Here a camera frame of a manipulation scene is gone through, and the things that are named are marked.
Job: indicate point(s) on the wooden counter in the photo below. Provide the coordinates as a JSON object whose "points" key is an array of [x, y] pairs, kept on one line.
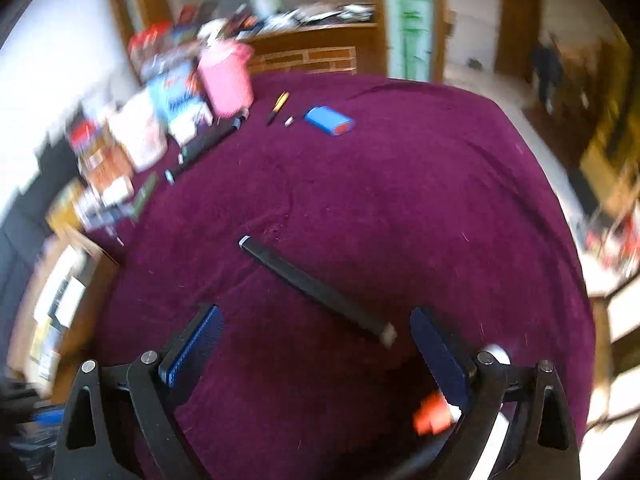
{"points": [[310, 45]]}

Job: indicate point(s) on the burgundy tablecloth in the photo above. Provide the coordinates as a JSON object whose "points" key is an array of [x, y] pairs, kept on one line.
{"points": [[375, 185]]}

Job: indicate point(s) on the orange and white bottle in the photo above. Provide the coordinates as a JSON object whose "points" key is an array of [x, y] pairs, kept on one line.
{"points": [[432, 415]]}

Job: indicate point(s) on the green and white banner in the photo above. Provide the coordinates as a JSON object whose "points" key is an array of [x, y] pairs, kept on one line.
{"points": [[411, 20]]}

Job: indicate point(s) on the long black bar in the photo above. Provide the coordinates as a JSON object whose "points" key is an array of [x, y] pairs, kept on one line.
{"points": [[207, 142]]}

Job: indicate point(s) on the yellow and black pen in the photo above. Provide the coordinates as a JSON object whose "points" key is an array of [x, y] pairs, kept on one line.
{"points": [[277, 108]]}

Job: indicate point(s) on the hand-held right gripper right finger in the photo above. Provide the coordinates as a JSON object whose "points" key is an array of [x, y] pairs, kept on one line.
{"points": [[440, 355]]}

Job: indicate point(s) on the pink basket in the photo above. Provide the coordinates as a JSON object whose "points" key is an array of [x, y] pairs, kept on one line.
{"points": [[225, 77]]}

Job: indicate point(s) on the green flat stick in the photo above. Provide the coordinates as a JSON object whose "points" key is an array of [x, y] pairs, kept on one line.
{"points": [[142, 197]]}

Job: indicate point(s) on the cardboard box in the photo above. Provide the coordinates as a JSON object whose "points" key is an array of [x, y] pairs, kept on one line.
{"points": [[95, 270]]}

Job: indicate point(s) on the pile of colourful packets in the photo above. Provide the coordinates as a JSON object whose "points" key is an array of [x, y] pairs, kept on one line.
{"points": [[135, 120]]}

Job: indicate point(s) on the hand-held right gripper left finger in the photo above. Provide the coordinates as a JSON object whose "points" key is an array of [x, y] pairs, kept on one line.
{"points": [[195, 340]]}

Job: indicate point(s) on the small blue eraser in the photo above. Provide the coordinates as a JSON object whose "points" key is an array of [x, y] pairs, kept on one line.
{"points": [[169, 176]]}

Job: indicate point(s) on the blue rectangular box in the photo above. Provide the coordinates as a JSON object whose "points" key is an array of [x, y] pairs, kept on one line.
{"points": [[328, 121]]}

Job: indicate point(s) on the white paper card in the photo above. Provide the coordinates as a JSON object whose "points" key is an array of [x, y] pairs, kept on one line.
{"points": [[70, 296]]}

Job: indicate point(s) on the long black box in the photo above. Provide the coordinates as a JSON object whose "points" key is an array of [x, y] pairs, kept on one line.
{"points": [[315, 287]]}

